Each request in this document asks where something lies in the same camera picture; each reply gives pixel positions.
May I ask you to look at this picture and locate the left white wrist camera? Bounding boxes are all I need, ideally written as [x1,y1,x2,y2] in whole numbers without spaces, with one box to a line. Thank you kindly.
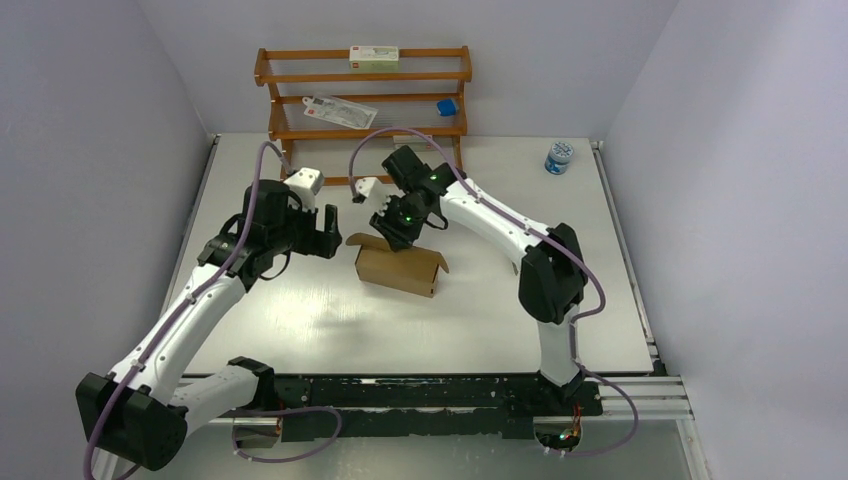
[283,167,325,203]

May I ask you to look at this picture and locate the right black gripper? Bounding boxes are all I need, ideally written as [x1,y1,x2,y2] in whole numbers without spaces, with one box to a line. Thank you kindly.
[369,193,430,253]

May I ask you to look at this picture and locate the black base frame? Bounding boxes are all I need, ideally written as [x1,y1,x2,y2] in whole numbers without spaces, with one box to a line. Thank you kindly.
[228,372,603,442]

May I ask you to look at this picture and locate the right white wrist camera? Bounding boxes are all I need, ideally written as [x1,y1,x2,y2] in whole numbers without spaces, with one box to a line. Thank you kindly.
[353,177,393,216]

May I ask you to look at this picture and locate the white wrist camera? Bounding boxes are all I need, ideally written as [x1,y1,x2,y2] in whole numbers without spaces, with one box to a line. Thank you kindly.
[283,167,325,203]
[353,177,393,216]

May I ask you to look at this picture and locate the wooden three-tier shelf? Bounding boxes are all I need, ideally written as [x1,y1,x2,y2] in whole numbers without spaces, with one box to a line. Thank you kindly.
[253,46,473,166]

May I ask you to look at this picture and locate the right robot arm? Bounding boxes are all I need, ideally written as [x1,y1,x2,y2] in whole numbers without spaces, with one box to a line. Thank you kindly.
[352,146,589,414]

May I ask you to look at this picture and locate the flat plastic blister package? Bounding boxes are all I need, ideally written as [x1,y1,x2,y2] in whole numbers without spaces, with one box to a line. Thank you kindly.
[301,95,379,130]

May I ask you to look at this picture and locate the small blue object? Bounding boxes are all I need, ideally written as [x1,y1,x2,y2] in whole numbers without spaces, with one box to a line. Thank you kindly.
[436,98,460,117]

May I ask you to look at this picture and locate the white green box top shelf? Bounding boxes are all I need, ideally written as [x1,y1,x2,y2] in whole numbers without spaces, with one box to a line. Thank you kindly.
[349,45,400,73]

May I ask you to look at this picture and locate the blue white round jar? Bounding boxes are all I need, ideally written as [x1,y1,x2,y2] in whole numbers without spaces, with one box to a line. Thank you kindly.
[544,141,574,175]

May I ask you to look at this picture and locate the brown cardboard box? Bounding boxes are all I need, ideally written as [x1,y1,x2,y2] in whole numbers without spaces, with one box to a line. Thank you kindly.
[345,233,450,298]

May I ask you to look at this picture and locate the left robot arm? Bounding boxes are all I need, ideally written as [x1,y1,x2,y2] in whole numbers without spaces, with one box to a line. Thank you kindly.
[75,168,341,471]

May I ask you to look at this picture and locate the grey box lower shelf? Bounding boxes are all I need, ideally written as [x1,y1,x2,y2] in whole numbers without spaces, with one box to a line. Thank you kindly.
[392,135,433,152]

